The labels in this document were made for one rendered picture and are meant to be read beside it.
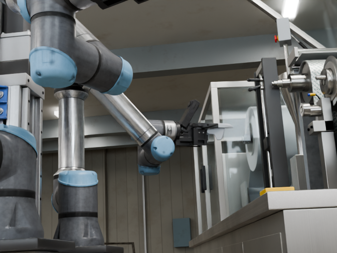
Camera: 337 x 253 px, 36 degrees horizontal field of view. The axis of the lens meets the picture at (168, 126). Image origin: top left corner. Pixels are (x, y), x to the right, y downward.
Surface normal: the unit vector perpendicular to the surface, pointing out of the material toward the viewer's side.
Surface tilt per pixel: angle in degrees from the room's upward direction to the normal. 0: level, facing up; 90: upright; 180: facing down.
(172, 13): 180
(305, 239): 90
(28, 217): 72
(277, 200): 90
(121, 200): 90
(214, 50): 90
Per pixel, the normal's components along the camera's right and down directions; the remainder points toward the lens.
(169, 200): -0.13, -0.25
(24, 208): 0.75, -0.47
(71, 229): -0.10, -0.53
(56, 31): 0.36, -0.26
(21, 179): 0.72, -0.21
